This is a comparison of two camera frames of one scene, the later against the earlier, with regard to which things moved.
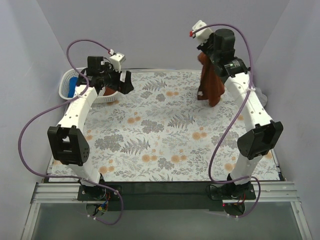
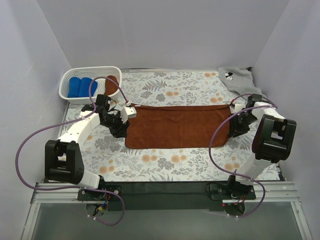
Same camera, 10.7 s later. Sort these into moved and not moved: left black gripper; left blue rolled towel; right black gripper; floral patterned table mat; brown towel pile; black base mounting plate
Moved: left black gripper; brown towel pile; right black gripper
Not moved: floral patterned table mat; left blue rolled towel; black base mounting plate
